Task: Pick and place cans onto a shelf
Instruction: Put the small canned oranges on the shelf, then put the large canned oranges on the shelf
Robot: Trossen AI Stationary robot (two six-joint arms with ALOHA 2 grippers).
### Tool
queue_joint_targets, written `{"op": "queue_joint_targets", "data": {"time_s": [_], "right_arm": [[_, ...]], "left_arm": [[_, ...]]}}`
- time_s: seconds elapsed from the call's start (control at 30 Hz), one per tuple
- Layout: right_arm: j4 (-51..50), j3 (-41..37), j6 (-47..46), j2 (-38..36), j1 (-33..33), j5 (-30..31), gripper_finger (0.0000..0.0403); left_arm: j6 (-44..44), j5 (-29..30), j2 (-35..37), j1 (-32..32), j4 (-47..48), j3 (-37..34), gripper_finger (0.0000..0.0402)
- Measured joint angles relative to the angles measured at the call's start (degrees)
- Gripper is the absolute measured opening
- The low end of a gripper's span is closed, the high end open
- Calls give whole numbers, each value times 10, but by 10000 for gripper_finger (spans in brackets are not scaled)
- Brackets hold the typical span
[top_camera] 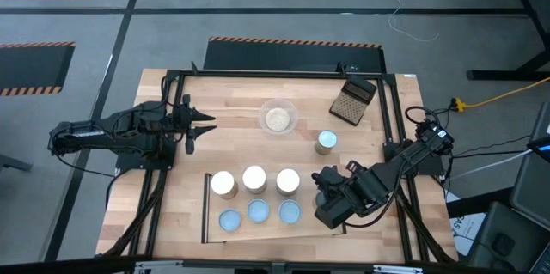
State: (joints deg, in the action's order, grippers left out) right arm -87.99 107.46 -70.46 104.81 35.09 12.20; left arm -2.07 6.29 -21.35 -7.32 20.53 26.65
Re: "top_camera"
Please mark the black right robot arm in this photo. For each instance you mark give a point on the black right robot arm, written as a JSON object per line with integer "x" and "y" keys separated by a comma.
{"x": 412, "y": 151}

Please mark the oranges green label can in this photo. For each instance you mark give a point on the oranges green label can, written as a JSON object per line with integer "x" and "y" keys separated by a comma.
{"x": 326, "y": 141}

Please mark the black desk frame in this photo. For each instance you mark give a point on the black desk frame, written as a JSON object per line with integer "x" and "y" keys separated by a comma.
{"x": 494, "y": 75}

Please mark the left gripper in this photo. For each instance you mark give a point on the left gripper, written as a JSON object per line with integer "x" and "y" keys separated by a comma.
{"x": 182, "y": 123}

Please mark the black aluminium table frame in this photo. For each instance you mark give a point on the black aluminium table frame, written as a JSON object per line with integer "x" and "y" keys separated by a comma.
{"x": 279, "y": 74}

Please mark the dark floor stand leg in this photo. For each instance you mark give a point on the dark floor stand leg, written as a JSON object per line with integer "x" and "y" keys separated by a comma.
{"x": 15, "y": 163}

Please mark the grey equipment case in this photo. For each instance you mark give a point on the grey equipment case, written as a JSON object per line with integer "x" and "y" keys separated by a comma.
{"x": 533, "y": 188}
{"x": 502, "y": 244}

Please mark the black hazard-striped floor mat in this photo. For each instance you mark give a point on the black hazard-striped floor mat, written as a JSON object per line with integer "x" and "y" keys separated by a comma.
{"x": 292, "y": 57}
{"x": 30, "y": 68}

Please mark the heap of white rice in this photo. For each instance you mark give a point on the heap of white rice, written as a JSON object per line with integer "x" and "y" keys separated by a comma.
{"x": 277, "y": 119}

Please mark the cherries blue label can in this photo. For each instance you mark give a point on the cherries blue label can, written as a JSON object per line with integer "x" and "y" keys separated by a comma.
{"x": 288, "y": 180}

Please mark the short green label can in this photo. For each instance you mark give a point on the short green label can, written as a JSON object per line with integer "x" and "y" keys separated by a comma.
{"x": 230, "y": 221}

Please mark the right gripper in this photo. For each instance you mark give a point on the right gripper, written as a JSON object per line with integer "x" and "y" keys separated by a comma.
{"x": 344, "y": 205}

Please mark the translucent white plastic bowl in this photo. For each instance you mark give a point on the translucent white plastic bowl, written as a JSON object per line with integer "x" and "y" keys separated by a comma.
{"x": 294, "y": 107}

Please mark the mixed fruit white red can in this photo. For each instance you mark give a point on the mixed fruit white red can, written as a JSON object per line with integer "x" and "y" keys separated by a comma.
{"x": 222, "y": 183}

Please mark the small yellow label can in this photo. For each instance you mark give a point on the small yellow label can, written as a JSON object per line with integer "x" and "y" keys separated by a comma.
{"x": 258, "y": 211}

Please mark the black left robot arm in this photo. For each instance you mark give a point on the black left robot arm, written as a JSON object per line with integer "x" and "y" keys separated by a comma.
{"x": 86, "y": 132}

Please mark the white printed paper sheet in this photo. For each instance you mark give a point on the white printed paper sheet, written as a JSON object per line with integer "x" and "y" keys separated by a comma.
{"x": 462, "y": 231}

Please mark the peaches label tall can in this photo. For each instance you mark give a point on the peaches label tall can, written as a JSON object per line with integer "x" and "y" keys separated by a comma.
{"x": 254, "y": 178}

